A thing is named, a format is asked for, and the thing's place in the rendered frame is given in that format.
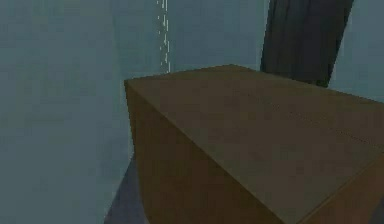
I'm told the brown wooden cabinet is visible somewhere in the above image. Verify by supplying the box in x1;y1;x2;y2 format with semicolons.
123;64;384;224

